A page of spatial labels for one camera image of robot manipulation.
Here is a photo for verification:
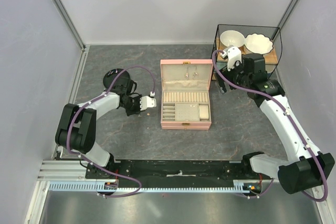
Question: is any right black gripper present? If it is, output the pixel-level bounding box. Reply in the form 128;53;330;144
214;56;251;94

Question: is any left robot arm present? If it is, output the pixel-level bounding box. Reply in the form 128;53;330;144
55;76;142;178

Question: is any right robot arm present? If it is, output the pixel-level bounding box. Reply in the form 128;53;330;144
212;47;335;202

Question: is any pink jewelry box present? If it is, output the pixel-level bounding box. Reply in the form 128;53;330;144
160;59;213;130

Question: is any black round plate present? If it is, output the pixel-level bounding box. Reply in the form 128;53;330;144
103;68;133;92

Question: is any right hanging earring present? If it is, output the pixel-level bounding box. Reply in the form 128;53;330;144
193;66;198;79

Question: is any white round bowl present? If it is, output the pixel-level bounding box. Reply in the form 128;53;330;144
219;30;245;47

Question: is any white scalloped bowl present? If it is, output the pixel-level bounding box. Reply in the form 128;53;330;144
244;33;274;55

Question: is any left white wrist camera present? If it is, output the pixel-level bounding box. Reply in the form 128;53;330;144
140;96;156;111

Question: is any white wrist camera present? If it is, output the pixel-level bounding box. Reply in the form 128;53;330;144
220;46;242;71
140;96;156;111

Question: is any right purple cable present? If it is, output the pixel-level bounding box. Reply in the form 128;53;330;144
212;49;329;200

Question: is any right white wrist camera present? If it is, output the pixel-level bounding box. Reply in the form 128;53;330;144
220;46;242;71

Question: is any black wire shelf rack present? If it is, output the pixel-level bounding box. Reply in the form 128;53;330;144
212;24;281;75

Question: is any blue slotted cable duct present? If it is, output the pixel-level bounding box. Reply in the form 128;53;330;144
49;181;261;193

